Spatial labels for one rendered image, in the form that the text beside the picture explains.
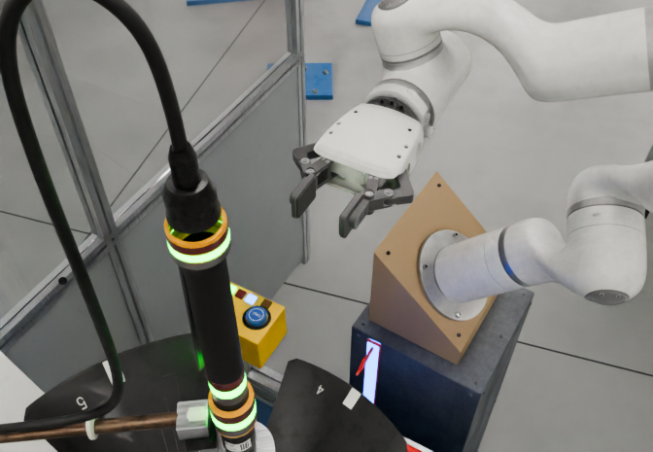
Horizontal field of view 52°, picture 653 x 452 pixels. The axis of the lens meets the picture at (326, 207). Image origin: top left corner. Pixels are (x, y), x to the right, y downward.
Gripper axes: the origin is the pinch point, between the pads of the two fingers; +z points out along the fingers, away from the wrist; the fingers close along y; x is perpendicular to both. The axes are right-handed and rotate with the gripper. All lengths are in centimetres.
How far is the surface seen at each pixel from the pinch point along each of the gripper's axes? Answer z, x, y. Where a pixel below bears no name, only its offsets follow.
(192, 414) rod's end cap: 21.6, -10.5, 2.8
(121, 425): 25.6, -10.9, 8.2
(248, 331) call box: -13, -58, 24
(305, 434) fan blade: 4.1, -45.7, 1.6
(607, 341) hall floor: -130, -166, -47
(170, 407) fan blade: 17.0, -25.7, 12.3
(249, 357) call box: -12, -64, 24
